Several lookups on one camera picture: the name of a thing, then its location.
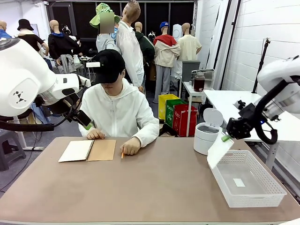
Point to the person's right hand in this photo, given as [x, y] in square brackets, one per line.
[95, 134]

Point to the white lidded trash bin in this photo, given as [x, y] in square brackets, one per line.
[204, 140]

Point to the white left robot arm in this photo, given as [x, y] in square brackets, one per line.
[23, 77]

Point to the orange pencil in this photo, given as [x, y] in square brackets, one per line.
[122, 155]

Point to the black and wood stand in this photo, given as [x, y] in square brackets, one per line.
[167, 130]

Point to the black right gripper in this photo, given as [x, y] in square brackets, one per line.
[239, 129]

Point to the green recycling bag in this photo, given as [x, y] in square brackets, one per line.
[170, 112]

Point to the black baseball cap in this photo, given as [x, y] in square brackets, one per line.
[107, 68]

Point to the spiral notebook with brown cover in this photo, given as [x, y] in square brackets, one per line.
[75, 151]

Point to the glass jar with dark liquid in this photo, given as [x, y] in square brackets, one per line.
[199, 83]

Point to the metal tray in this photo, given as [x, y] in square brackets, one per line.
[207, 72]

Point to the person in white jacket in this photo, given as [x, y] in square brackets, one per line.
[117, 110]

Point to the mannequin in dark green jacket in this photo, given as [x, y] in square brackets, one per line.
[146, 49]

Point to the mannequin in blue shirt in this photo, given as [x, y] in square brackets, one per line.
[2, 29]

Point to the mannequin with black bucket hat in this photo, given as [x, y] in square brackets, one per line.
[28, 38]

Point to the person's left forearm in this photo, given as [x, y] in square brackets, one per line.
[147, 136]

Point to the white perforated plastic basket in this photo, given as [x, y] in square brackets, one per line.
[257, 199]

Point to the small white rectangular label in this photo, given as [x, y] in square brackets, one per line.
[239, 182]

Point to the white table leg frame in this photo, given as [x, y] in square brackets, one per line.
[23, 140]

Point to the white desk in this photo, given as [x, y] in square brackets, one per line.
[225, 100]

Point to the mannequin in cream shirt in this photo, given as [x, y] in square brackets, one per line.
[188, 49]

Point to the black tripod stand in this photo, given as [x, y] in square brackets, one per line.
[261, 63]

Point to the figure with green checked hat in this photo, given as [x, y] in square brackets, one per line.
[105, 44]

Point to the person's left hand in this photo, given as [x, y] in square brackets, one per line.
[131, 146]

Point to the grey plastic stool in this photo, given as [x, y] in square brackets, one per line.
[9, 150]

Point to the red recycling bag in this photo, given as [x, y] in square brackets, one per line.
[184, 122]

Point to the white oval device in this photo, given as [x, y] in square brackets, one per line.
[177, 31]

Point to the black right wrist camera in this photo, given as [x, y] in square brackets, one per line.
[248, 111]

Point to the person's right forearm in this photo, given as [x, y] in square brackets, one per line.
[84, 130]

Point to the white paper sheet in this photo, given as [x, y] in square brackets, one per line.
[219, 152]

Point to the white side table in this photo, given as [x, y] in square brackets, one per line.
[187, 89]

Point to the yellow recycling bag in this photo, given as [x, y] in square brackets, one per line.
[164, 105]

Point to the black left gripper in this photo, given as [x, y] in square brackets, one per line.
[79, 117]

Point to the mannequin in black hoodie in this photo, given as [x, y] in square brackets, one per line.
[61, 44]

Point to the grey cabinet box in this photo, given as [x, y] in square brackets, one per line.
[187, 70]

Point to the tall mannequin in white shirt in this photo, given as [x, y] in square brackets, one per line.
[129, 51]

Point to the mannequin in red beige jacket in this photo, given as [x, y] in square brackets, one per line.
[165, 54]

